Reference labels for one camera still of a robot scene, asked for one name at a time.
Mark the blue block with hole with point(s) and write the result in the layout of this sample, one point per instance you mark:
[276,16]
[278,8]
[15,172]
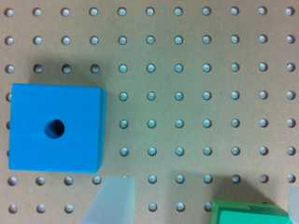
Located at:
[56,128]

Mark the green block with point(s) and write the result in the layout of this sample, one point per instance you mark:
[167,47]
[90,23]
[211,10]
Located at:
[230,212]

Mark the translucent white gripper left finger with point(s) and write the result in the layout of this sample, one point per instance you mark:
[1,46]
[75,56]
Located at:
[114,203]

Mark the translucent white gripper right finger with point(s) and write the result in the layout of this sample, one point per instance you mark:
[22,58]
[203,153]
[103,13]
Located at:
[293,204]

